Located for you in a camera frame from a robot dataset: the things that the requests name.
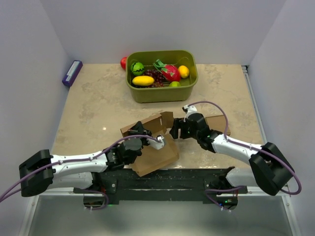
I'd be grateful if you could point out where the purple white rectangular box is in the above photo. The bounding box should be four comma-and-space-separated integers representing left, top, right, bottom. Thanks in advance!
62, 60, 83, 88

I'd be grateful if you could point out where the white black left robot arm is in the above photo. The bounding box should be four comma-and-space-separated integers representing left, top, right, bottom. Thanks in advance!
19, 122, 164, 197

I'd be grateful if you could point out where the green toy lime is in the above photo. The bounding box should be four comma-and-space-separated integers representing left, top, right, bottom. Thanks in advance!
169, 81, 181, 88

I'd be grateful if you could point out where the purple toy grapes bunch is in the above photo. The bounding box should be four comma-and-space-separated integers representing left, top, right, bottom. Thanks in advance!
144, 70, 165, 88

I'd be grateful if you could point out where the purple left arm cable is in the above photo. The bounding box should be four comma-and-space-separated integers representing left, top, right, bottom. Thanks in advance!
0, 136, 163, 202

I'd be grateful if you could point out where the small folded cardboard box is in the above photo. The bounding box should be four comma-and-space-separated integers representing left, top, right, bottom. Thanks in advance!
205, 115, 226, 133

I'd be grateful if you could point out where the red toy apple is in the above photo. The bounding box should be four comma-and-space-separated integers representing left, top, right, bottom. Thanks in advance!
120, 57, 127, 70

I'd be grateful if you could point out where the yellow toy lemon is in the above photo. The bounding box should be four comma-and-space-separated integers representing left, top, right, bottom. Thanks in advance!
178, 65, 189, 79

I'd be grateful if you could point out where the brown cardboard box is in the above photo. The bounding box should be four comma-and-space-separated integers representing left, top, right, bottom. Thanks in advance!
120, 112, 179, 177

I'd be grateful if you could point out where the yellow toy mango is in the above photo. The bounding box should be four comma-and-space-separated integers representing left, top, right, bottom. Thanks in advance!
132, 76, 155, 87

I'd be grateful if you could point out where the small toy watermelon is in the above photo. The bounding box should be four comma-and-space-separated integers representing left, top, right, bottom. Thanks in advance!
130, 61, 144, 76

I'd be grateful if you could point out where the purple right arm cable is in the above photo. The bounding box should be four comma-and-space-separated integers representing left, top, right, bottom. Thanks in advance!
184, 100, 302, 195

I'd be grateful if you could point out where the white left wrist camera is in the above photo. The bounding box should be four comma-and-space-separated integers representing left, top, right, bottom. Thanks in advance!
147, 135, 165, 150

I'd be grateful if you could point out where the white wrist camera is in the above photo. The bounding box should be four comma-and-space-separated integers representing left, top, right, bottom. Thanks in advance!
182, 105, 197, 120
147, 135, 165, 150

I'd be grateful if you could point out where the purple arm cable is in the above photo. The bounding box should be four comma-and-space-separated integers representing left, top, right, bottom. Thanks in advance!
0, 136, 163, 202
184, 100, 302, 195

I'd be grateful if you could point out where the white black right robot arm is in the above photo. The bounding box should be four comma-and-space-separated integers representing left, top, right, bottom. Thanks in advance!
170, 113, 294, 196

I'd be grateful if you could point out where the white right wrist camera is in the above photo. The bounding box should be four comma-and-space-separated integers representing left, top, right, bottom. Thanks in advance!
182, 105, 197, 120

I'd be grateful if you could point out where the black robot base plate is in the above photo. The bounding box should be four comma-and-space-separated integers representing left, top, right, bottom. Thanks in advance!
73, 168, 247, 209

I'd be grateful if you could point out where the pink toy dragon fruit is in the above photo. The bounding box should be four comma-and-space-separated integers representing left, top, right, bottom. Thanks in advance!
153, 59, 181, 82

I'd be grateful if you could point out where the green plastic basket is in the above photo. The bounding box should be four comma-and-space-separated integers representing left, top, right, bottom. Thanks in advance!
126, 50, 198, 103

